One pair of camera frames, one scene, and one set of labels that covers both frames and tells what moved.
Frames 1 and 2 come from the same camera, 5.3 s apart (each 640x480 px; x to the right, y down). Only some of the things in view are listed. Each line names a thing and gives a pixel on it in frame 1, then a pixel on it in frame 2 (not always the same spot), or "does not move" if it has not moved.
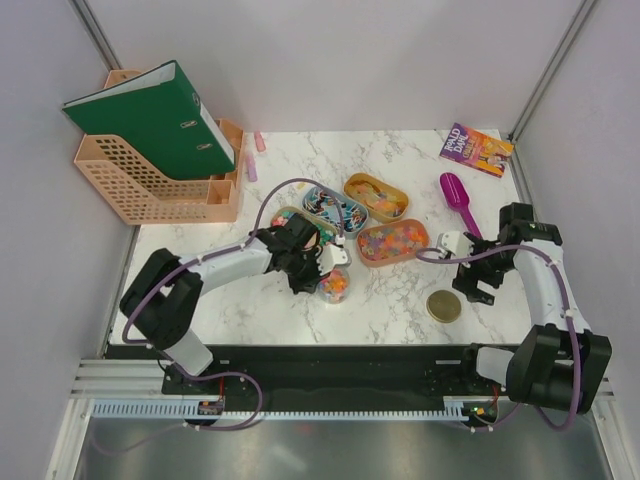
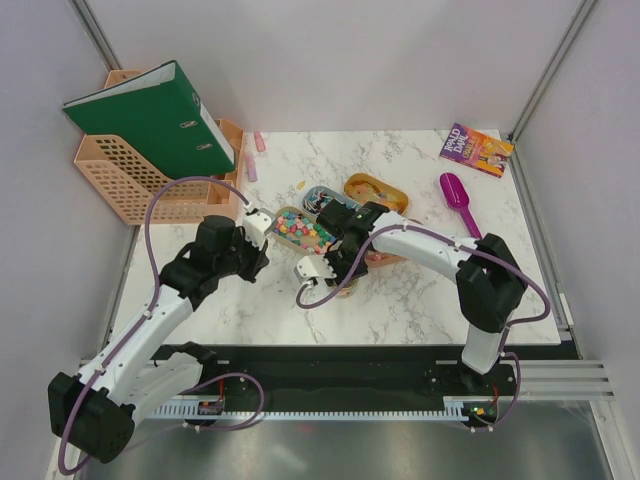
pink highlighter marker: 259,142 does not move
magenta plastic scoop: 456,194 does not move
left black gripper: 309,285 to 259,259
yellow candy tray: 379,199 does not move
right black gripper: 467,278 to 340,275
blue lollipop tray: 320,201 does not move
